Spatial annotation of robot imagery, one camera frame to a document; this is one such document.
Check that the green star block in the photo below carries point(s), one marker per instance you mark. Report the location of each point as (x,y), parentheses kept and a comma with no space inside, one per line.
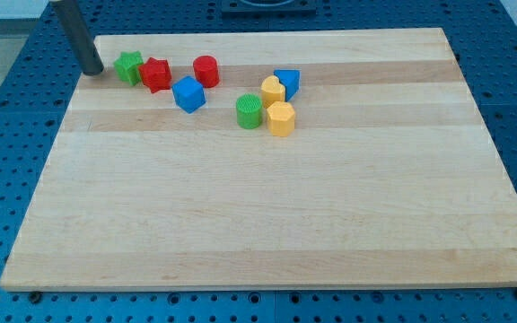
(126,67)

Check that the red star block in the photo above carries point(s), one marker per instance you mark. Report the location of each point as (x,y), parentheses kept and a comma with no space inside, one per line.
(155,74)

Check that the yellow hexagon block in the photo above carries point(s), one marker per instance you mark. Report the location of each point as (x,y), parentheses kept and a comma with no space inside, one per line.
(281,118)

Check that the green cylinder block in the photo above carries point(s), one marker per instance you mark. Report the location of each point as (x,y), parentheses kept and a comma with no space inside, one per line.
(249,111)

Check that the yellow heart block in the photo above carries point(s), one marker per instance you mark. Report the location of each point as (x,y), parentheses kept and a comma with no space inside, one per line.
(271,91)

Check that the blue triangle block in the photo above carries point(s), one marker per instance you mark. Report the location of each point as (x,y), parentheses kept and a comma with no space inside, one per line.
(290,79)

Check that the blue cube block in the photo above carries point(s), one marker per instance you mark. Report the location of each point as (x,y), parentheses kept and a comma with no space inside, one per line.
(189,94)

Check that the red cylinder block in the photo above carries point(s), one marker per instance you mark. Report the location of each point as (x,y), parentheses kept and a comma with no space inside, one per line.
(206,71)

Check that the light wooden board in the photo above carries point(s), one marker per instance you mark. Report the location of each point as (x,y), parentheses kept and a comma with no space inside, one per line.
(390,179)

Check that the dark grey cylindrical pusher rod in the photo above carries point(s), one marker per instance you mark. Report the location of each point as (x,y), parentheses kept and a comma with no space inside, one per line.
(77,33)

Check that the dark robot base mount plate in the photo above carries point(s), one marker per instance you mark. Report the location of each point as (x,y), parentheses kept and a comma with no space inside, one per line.
(237,7)

